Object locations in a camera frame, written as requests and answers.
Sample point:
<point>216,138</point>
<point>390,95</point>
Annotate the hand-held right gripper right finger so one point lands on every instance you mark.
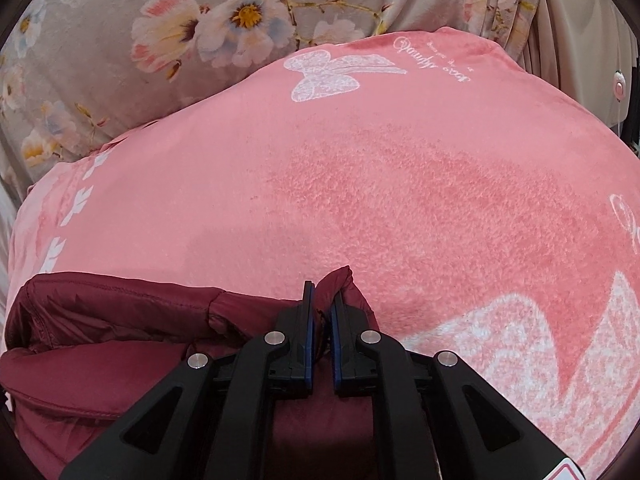
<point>347,350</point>

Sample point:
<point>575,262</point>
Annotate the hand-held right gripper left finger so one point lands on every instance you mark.
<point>295,350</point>

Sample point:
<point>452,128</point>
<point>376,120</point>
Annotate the maroon puffer jacket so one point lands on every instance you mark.
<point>125,320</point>

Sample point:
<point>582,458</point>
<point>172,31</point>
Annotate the pink printed blanket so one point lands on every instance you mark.
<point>400,185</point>

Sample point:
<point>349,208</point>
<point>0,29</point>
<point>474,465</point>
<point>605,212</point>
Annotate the grey curtain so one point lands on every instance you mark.
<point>6,220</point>

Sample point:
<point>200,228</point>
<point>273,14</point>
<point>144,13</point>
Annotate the grey floral quilt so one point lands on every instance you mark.
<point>100,85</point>

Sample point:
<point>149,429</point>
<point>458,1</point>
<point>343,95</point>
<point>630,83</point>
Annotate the round pink white device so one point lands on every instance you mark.
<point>620,85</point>

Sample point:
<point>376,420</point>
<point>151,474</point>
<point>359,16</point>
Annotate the white curtain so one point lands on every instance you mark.
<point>575,20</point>

